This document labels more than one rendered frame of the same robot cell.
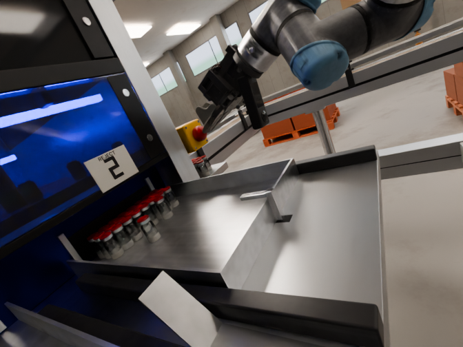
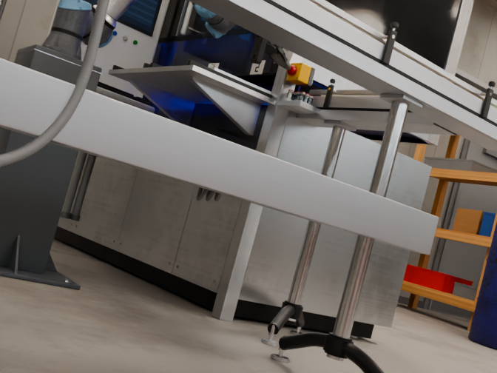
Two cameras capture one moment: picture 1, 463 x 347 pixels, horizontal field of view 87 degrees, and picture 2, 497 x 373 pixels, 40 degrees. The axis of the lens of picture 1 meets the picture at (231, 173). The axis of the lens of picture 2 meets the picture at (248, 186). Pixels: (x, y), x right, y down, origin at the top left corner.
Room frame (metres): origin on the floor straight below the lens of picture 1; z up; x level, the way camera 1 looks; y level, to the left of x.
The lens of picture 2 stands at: (1.37, -2.48, 0.36)
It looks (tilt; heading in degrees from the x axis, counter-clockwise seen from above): 3 degrees up; 107
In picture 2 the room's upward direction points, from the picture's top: 15 degrees clockwise
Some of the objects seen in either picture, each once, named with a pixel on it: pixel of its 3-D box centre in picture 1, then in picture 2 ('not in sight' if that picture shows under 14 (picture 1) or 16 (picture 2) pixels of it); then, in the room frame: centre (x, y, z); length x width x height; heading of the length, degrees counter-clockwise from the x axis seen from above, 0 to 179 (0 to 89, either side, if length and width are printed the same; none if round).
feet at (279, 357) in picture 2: not in sight; (334, 360); (1.14, -0.49, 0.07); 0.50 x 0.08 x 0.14; 144
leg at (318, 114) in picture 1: (337, 177); (368, 227); (1.14, -0.49, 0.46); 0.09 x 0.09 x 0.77; 54
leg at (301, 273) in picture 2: not in sight; (315, 220); (0.88, 0.10, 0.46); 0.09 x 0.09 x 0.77; 54
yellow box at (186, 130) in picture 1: (187, 138); (300, 74); (0.68, 0.07, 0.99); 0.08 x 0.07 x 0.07; 54
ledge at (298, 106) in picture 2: (199, 177); (302, 108); (0.72, 0.09, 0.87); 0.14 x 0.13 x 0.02; 54
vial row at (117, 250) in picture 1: (145, 218); not in sight; (0.46, 0.19, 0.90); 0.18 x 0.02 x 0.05; 143
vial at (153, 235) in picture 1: (149, 229); not in sight; (0.40, 0.17, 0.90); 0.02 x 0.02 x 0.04
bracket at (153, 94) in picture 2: not in sight; (159, 104); (0.02, 0.30, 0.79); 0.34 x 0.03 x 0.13; 54
